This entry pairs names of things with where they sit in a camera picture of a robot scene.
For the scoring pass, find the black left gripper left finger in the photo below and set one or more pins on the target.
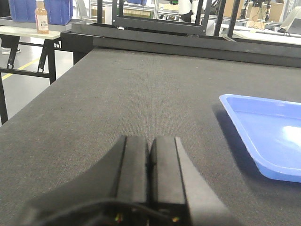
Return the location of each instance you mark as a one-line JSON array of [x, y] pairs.
[[111, 189]]

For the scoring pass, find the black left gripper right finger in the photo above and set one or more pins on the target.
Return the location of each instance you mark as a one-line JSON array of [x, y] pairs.
[[179, 190]]

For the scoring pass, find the blue plastic tray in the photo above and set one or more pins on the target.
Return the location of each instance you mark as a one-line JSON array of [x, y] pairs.
[[271, 132]]

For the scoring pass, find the dark grey table mat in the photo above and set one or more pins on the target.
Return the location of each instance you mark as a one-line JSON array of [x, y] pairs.
[[76, 120]]

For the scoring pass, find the blue plastic crate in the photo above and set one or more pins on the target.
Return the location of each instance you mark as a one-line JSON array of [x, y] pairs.
[[59, 11]]

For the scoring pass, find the orange drink bottle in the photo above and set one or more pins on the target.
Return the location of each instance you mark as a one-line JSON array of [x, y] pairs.
[[41, 17]]

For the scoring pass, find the black metal frame rack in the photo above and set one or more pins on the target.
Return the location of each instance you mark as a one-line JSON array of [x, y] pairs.
[[176, 38]]

